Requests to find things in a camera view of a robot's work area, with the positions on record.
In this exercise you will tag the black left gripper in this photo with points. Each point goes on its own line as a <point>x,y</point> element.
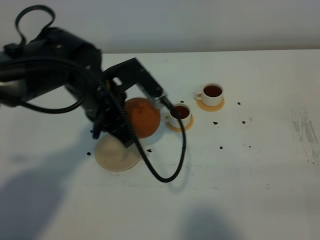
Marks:
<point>105,116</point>

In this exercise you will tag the far white teacup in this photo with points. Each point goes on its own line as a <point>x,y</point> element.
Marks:
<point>210,95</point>

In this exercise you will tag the white teacup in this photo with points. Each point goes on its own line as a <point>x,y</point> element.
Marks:
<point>180,112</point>
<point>210,95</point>

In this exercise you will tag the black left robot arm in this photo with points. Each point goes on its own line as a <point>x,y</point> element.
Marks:
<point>54,59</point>

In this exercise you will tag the brown clay teapot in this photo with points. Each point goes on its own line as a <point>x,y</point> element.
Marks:
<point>143,116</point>

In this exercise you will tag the round beige teapot coaster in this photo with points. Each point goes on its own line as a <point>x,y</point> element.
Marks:
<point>113,156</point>

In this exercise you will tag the near white teacup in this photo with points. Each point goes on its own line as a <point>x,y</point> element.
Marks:
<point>180,112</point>

